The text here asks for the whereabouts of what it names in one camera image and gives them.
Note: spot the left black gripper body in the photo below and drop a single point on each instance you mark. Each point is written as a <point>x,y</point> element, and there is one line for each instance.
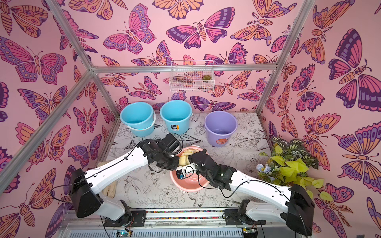
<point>169,162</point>

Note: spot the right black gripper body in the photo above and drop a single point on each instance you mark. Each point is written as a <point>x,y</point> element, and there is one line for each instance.
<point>195,159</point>

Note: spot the yellow microfiber cloth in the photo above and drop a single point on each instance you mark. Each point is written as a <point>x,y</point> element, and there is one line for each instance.
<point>184,157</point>

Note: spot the pink plastic bucket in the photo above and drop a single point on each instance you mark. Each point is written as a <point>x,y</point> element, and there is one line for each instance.
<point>194,183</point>

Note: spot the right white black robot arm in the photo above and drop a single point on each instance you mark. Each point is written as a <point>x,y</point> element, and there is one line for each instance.
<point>291,205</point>

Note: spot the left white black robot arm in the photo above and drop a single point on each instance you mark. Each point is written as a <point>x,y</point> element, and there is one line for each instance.
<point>86,187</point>

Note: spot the right blue bucket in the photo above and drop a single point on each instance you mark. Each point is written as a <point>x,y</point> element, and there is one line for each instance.
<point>176,115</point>

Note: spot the purple plastic bucket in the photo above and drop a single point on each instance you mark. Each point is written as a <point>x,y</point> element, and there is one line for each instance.
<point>220,126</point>

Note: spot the beige worn cloth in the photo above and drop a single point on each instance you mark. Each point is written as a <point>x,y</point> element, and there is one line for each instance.
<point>110,190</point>

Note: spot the green leafy potted plant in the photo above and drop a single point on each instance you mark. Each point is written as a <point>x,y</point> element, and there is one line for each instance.
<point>288,165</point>

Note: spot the small green succulent plant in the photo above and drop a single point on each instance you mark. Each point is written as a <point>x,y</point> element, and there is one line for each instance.
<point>207,77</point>

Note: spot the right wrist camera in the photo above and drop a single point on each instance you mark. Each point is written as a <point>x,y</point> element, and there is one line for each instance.
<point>184,173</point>

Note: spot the left blue bucket white handle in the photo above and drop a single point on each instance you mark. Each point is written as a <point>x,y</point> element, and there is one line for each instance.
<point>139,117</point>

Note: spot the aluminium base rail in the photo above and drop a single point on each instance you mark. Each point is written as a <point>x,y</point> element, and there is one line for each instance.
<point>177,223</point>

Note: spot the white wire wall basket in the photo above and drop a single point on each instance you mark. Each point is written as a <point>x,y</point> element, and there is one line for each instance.
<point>186,75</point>

